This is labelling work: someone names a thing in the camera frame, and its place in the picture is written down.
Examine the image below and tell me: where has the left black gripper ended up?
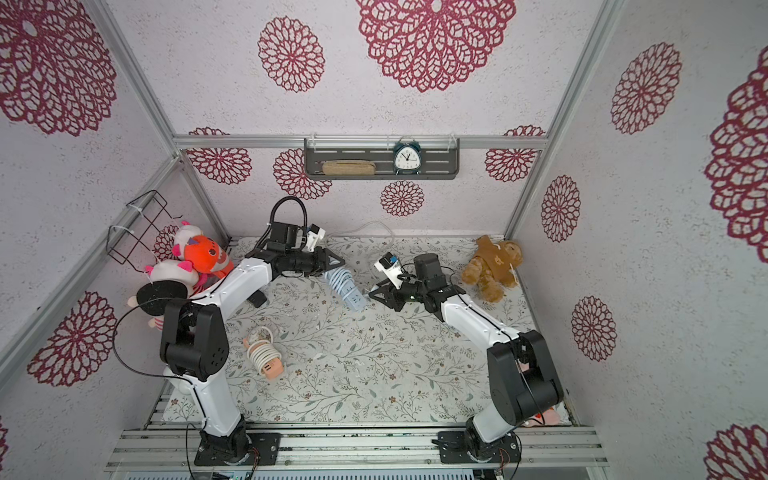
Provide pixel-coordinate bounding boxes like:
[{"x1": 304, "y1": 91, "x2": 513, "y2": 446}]
[{"x1": 287, "y1": 246, "x2": 345, "y2": 278}]

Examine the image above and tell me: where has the light blue power strip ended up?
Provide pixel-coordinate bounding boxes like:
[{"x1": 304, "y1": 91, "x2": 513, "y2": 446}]
[{"x1": 323, "y1": 267, "x2": 366, "y2": 312}]

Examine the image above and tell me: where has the pink power strip white cord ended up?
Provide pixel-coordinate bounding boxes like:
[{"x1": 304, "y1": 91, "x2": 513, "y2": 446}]
[{"x1": 242, "y1": 326, "x2": 286, "y2": 381}]

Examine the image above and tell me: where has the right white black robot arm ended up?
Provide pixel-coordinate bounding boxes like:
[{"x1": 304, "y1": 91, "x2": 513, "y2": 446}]
[{"x1": 369, "y1": 253, "x2": 564, "y2": 444}]

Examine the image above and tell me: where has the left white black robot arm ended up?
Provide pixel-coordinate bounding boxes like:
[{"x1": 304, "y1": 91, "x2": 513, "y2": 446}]
[{"x1": 160, "y1": 224, "x2": 343, "y2": 438}]

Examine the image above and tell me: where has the tan pouch on shelf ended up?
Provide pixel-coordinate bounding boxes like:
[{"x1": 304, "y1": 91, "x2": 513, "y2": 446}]
[{"x1": 322, "y1": 160, "x2": 376, "y2": 176}]

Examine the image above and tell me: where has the floral table mat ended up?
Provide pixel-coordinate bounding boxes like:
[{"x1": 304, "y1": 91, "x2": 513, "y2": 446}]
[{"x1": 161, "y1": 235, "x2": 544, "y2": 426}]

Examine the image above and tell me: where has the brown teddy bear plush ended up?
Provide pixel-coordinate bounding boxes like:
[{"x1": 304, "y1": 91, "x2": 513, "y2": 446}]
[{"x1": 461, "y1": 235, "x2": 524, "y2": 303}]

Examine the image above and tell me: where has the orange fish plush toy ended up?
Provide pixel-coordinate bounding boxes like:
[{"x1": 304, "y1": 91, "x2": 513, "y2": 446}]
[{"x1": 172, "y1": 221, "x2": 234, "y2": 279}]

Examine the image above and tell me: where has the teal alarm clock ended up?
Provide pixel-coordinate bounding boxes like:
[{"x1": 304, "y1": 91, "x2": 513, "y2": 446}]
[{"x1": 393, "y1": 141, "x2": 423, "y2": 175}]

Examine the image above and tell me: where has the black faced striped plush doll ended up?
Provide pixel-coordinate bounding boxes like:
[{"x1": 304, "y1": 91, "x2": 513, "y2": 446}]
[{"x1": 127, "y1": 260, "x2": 207, "y2": 330}]

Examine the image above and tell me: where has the pink plush red dotted dress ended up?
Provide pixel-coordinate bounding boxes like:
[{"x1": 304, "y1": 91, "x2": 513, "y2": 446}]
[{"x1": 523, "y1": 403, "x2": 571, "y2": 428}]

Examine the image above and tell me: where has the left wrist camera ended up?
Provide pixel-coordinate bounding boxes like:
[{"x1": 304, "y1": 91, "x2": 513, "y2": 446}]
[{"x1": 304, "y1": 224, "x2": 326, "y2": 252}]

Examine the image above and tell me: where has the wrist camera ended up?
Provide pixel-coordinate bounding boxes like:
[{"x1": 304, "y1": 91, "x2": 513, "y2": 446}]
[
  {"x1": 304, "y1": 224, "x2": 326, "y2": 252},
  {"x1": 374, "y1": 252, "x2": 403, "y2": 290}
]

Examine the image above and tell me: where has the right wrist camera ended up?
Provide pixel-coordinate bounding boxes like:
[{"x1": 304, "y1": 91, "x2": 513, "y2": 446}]
[{"x1": 374, "y1": 252, "x2": 403, "y2": 290}]

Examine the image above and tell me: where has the grey wall shelf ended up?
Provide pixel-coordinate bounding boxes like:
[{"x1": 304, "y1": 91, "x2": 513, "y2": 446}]
[{"x1": 304, "y1": 137, "x2": 460, "y2": 180}]

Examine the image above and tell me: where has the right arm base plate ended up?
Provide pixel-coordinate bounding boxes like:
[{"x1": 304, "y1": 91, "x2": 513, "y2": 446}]
[{"x1": 432, "y1": 430, "x2": 522, "y2": 464}]

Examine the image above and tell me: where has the black wire wall basket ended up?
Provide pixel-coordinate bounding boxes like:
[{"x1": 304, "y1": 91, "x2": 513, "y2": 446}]
[{"x1": 104, "y1": 189, "x2": 183, "y2": 274}]

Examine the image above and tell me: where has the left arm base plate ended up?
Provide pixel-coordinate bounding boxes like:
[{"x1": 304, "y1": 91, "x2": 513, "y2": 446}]
[{"x1": 193, "y1": 432, "x2": 282, "y2": 467}]

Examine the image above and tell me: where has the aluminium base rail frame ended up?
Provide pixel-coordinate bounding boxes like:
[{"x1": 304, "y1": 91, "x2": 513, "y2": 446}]
[{"x1": 104, "y1": 426, "x2": 609, "y2": 478}]

